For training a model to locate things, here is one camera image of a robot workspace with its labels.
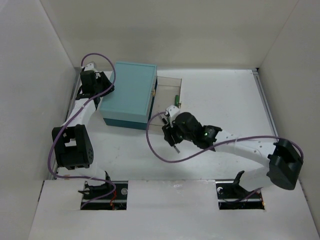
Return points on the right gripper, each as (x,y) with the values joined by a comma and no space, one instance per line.
(168,131)

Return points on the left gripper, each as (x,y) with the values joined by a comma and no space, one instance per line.
(104,85)

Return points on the silver eyeliner pencil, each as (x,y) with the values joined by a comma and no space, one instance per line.
(177,150)

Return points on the black silver pencil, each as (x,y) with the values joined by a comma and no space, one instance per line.
(163,119)

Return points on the green tube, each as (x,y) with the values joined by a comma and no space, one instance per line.
(177,101)

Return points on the clear acrylic drawer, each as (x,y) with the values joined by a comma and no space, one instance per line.
(163,94)

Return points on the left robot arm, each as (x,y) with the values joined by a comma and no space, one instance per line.
(73,149)

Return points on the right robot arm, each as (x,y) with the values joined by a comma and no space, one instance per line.
(280,160)

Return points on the teal drawer box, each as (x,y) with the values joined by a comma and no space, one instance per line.
(130,104)

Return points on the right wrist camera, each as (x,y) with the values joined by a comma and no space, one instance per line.
(173,111)

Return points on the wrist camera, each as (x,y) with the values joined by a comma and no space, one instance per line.
(89,67)
(173,111)

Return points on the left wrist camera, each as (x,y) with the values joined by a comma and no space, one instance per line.
(89,67)

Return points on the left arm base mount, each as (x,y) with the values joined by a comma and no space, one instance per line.
(104,196)

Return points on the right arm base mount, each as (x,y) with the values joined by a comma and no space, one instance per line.
(231,196)

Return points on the aluminium rail right edge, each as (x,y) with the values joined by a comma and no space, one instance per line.
(262,122)

